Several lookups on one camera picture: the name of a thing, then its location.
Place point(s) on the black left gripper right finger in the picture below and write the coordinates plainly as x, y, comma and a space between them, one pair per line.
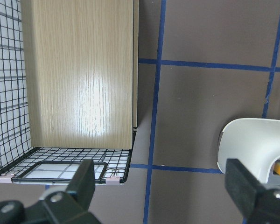
257, 202

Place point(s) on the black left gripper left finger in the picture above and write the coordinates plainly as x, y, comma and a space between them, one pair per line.
69, 206

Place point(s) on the white two-slot toaster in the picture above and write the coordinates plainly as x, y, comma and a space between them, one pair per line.
255, 143

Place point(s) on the pink binder clip right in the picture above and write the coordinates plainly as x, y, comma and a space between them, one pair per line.
113, 179

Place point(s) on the pink binder clip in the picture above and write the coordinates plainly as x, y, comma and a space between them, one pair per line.
113, 179
6, 178

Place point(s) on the pink binder clip left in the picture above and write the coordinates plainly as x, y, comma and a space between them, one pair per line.
6, 178

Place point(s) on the wire basket with wooden board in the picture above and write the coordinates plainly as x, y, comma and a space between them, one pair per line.
68, 88

